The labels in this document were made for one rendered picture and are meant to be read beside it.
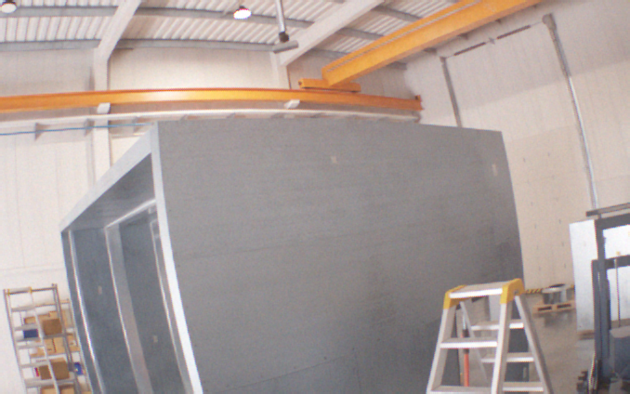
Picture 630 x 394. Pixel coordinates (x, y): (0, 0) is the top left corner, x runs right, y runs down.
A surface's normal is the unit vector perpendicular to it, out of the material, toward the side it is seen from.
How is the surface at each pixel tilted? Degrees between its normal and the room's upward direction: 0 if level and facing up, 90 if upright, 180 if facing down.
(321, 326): 90
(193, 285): 90
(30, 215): 90
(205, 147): 90
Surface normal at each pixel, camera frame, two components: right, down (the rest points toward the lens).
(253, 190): 0.59, -0.15
